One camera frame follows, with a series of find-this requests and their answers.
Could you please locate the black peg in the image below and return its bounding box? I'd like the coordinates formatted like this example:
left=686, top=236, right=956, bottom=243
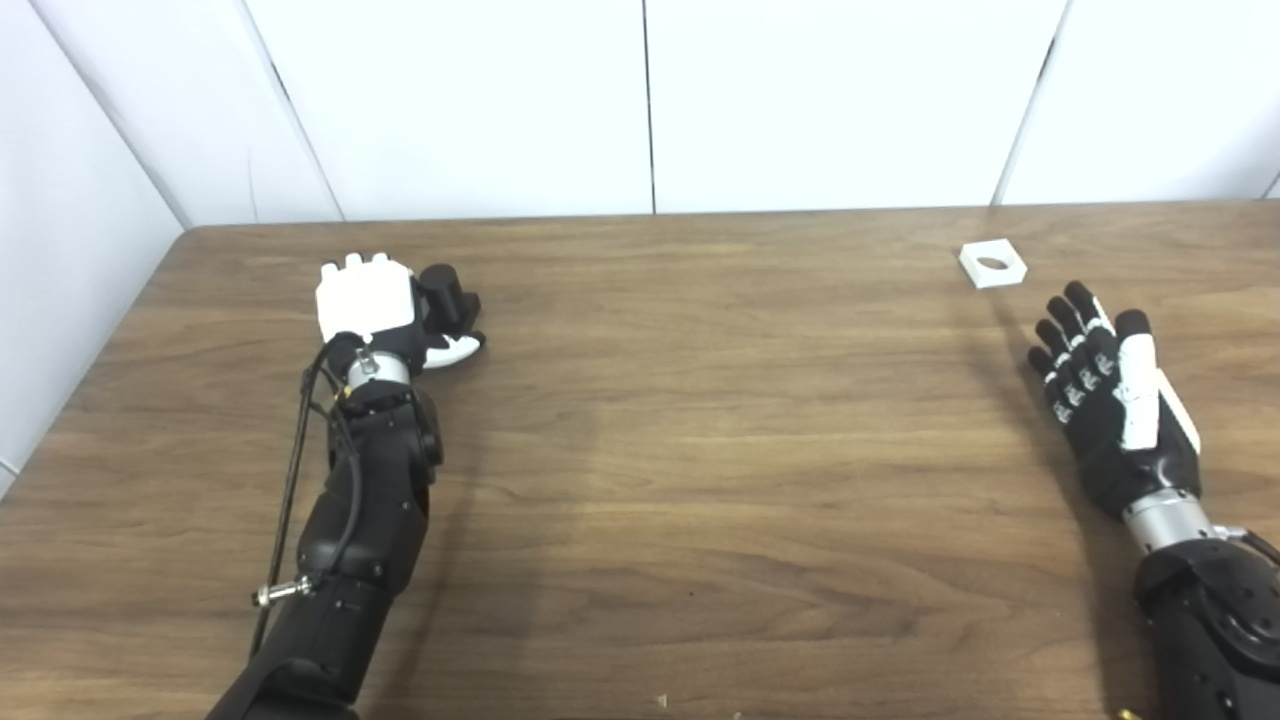
left=415, top=264, right=483, bottom=336

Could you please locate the thick black left wrist cable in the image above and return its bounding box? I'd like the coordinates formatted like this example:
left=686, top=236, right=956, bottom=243
left=248, top=340, right=366, bottom=656

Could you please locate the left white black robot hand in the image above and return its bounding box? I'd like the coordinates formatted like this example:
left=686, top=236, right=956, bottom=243
left=315, top=253, right=488, bottom=373

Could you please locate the white square piece with hole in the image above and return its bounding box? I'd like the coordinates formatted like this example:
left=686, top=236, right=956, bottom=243
left=958, top=238, right=1029, bottom=290

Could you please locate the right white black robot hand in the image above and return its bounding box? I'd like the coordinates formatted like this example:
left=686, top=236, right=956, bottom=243
left=1027, top=281, right=1203, bottom=521

